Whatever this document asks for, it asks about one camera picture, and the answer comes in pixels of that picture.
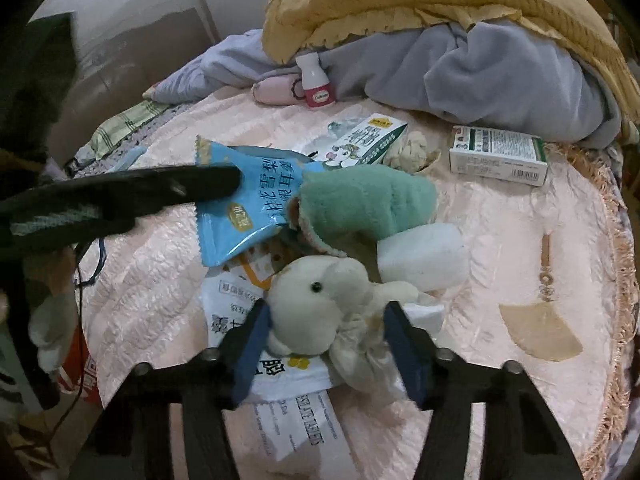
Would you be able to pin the white plush toy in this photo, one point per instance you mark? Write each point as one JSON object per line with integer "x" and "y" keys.
{"x": 320, "y": 305}

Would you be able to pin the person's left forearm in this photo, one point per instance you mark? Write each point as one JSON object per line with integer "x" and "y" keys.
{"x": 52, "y": 320}

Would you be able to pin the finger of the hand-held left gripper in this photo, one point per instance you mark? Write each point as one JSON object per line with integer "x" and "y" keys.
{"x": 180, "y": 185}

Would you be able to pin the blue snack packet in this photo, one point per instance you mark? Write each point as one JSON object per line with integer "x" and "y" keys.
{"x": 250, "y": 210}

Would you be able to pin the green white medicine box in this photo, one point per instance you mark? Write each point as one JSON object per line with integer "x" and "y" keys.
{"x": 500, "y": 157}

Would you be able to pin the grey blanket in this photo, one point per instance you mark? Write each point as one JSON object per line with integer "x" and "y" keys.
{"x": 500, "y": 75}

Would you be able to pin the white bottle with pink label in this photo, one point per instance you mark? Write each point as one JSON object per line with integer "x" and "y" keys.
{"x": 315, "y": 82}

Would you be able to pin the white green carton with cartoon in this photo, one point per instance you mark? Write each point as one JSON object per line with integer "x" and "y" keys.
{"x": 360, "y": 142}

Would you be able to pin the beige tissue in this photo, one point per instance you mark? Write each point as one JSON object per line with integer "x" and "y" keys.
{"x": 410, "y": 152}

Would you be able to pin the red cardboard box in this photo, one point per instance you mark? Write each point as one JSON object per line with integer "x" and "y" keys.
{"x": 82, "y": 365}

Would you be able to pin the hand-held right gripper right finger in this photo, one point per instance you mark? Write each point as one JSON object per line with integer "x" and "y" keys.
{"x": 407, "y": 355}

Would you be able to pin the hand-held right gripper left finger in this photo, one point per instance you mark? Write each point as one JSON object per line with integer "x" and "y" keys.
{"x": 250, "y": 355}

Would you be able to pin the white foam block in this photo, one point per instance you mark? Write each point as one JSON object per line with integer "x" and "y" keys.
{"x": 425, "y": 255}

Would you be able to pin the small pink cloth roll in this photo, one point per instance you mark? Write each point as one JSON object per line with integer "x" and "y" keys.
{"x": 275, "y": 91}

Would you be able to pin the green plaid cloth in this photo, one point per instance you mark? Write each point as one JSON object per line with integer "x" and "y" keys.
{"x": 122, "y": 127}

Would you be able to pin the fan-shaped wooden pendant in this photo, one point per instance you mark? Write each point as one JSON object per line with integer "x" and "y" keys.
{"x": 542, "y": 325}

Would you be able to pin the green plush toy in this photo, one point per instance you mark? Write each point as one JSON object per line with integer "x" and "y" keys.
{"x": 370, "y": 200}

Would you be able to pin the white printed packet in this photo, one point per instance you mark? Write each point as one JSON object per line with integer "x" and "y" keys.
{"x": 225, "y": 310}

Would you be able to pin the printed paper leaflet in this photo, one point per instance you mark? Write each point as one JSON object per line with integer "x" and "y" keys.
{"x": 290, "y": 435}

